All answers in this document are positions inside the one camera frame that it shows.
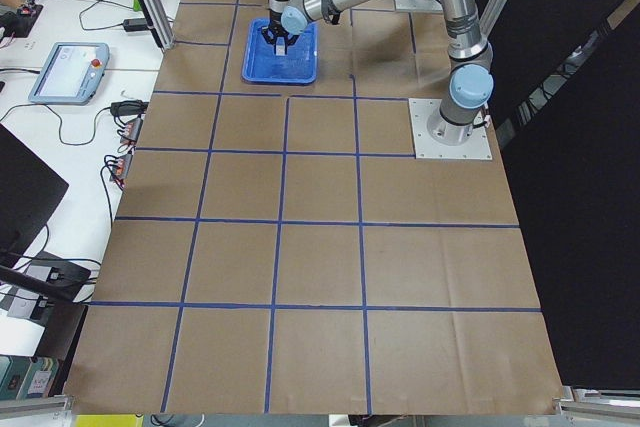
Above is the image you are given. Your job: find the white toy block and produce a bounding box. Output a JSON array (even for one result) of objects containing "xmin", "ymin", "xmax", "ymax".
[{"xmin": 274, "ymin": 39, "xmax": 287, "ymax": 57}]

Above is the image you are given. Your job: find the blue plastic tray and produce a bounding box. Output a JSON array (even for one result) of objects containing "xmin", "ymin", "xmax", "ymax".
[{"xmin": 242, "ymin": 18, "xmax": 318, "ymax": 85}]

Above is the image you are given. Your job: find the black power adapter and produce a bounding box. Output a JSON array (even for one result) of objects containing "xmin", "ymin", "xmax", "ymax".
[{"xmin": 122, "ymin": 18, "xmax": 148, "ymax": 32}]

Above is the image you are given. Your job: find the teach pendant tablet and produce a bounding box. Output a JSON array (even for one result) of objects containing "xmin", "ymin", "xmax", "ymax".
[{"xmin": 28, "ymin": 42, "xmax": 110, "ymax": 105}]

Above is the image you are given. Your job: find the brown paper table mat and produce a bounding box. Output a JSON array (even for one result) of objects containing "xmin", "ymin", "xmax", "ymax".
[{"xmin": 65, "ymin": 0, "xmax": 561, "ymax": 415}]

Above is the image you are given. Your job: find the black monitor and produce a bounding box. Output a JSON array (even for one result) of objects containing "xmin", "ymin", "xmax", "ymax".
[{"xmin": 0, "ymin": 126, "xmax": 69, "ymax": 267}]

